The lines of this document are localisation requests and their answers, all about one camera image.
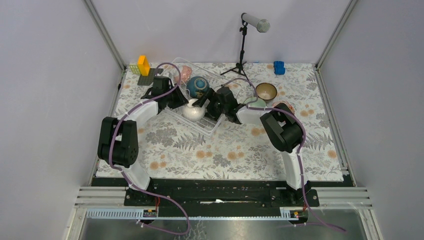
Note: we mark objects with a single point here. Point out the dark patterned bowl tan inside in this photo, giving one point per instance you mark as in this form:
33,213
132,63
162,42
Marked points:
266,91

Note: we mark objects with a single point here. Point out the yellow toy block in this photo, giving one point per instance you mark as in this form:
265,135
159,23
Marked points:
143,65

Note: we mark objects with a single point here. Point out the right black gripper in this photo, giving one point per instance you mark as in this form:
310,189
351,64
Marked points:
212,95

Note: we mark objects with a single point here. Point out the white wire dish rack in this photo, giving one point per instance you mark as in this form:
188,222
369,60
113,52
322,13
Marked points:
205,125

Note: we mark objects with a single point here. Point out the grey microphone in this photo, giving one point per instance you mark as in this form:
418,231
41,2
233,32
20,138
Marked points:
261,25

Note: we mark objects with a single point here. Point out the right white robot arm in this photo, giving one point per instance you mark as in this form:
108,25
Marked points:
284,130

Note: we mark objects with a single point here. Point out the dark grey building plate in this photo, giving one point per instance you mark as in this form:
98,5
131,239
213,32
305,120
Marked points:
148,80

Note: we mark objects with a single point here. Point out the blue toy block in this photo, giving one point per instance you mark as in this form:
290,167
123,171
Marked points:
279,67

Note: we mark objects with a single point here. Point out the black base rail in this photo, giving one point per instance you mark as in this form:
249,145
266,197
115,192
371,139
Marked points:
208,198

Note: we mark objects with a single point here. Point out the dark teal floral bowl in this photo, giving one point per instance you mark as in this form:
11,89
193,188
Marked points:
197,86

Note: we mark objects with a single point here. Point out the lime green toy block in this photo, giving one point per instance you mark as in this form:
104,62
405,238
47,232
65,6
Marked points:
134,68

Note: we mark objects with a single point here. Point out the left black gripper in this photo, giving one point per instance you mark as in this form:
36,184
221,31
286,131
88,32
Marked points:
181,100

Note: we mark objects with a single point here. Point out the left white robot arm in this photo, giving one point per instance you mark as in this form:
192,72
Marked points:
118,143

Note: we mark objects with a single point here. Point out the light green celadon bowl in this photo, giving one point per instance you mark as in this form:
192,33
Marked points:
255,102

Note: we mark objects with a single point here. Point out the white ribbed bowl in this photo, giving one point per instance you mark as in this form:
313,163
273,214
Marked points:
192,113

